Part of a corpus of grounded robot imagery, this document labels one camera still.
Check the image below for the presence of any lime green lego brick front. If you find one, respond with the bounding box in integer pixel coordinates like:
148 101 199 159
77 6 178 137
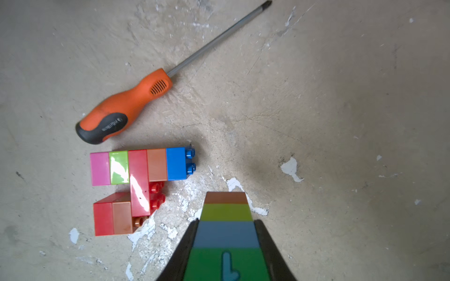
200 204 253 222

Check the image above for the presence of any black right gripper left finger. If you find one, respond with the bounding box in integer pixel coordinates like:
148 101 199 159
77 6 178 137
156 219 199 281

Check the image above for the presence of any magenta lego brick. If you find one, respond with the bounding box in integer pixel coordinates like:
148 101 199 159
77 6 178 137
90 152 111 186

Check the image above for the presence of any red long lego brick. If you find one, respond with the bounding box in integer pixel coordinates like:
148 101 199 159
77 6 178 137
128 150 166 217

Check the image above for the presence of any red square lego brick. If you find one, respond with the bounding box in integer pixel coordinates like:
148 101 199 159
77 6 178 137
93 192 131 236

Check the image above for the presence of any dark green lego brick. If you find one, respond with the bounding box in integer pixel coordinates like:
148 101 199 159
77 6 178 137
184 248 270 281

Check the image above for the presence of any brown lego brick front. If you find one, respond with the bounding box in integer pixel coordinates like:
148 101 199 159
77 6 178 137
204 192 248 204

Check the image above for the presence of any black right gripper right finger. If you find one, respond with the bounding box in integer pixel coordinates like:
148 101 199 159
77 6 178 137
254 220 297 281

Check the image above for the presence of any light blue long lego brick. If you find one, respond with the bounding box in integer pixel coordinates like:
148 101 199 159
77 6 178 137
193 221 260 249

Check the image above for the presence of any dark blue lego brick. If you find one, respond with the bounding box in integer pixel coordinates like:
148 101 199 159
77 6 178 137
166 146 196 181

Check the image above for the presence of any brown lego brick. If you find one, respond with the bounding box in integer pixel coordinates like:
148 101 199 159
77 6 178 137
112 201 149 235
204 192 248 204
146 149 168 182

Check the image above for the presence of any lime green lego brick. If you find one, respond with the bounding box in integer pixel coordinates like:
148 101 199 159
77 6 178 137
109 151 130 185
200 204 253 222

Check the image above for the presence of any orange black handled screwdriver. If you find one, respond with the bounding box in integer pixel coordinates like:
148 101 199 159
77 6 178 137
75 1 272 145

